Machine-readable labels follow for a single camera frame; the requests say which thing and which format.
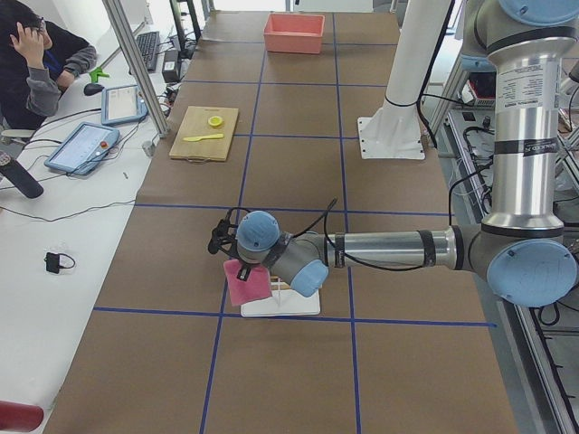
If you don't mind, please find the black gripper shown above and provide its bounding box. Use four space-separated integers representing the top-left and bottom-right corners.
236 264 252 282

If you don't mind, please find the pink grey cloth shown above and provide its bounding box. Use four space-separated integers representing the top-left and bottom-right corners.
223 259 271 307

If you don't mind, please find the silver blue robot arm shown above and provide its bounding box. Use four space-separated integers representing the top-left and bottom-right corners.
224 1 578 307

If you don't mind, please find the black water bottle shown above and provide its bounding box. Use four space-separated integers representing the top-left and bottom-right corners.
1 151 44 199

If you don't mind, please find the wooden rack bar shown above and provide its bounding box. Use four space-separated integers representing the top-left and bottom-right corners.
270 276 290 290

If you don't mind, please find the white rack tray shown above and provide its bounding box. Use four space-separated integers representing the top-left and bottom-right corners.
241 289 320 317

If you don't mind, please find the yellow plastic knife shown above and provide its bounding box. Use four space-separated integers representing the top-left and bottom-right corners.
182 133 224 143

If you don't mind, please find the bamboo cutting board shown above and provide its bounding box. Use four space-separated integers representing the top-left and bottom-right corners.
169 106 239 162

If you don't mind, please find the near teach pendant tablet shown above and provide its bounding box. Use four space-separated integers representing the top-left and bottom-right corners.
44 122 120 175

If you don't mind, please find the teach pendant tablet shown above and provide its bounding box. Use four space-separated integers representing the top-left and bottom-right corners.
100 85 148 126
44 122 120 175

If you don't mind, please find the far teach pendant tablet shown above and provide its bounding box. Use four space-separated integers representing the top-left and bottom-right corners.
100 85 148 126

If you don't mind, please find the black power adapter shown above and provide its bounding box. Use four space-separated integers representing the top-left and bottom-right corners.
162 49 181 83

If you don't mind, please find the black computer mouse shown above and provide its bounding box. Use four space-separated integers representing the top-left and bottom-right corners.
83 83 104 96

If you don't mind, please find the pink plastic bin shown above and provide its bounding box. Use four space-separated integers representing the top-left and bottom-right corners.
263 13 325 54

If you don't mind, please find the green plastic clamp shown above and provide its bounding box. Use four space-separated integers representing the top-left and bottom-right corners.
90 67 109 83

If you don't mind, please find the black keyboard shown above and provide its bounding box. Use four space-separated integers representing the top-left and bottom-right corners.
136 32 160 72

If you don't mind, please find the red cylinder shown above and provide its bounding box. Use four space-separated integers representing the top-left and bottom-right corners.
0 401 44 432

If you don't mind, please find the seated person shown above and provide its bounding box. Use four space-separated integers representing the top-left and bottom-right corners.
1 1 97 130

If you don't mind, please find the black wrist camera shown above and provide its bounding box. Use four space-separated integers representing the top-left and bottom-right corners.
207 207 239 259

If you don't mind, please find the small black device with cord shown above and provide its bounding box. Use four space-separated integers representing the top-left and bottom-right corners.
44 251 76 274

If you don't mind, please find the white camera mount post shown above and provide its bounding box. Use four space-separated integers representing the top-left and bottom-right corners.
357 0 454 160

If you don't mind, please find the aluminium frame post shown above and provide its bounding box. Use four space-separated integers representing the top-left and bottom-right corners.
102 0 169 138

